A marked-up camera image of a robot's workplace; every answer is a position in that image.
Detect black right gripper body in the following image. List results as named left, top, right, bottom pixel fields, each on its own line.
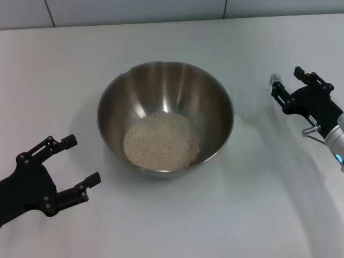
left=282, top=86, right=344, bottom=138

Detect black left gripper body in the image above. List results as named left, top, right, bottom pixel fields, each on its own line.
left=0, top=153, right=59, bottom=226

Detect white rice grains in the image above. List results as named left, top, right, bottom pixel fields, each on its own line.
left=123, top=111, right=202, bottom=171

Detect stainless steel mixing bowl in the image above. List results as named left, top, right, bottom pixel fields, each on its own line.
left=97, top=61, right=235, bottom=180

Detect right arm cable connector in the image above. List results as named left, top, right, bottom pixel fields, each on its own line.
left=301, top=125, right=327, bottom=143

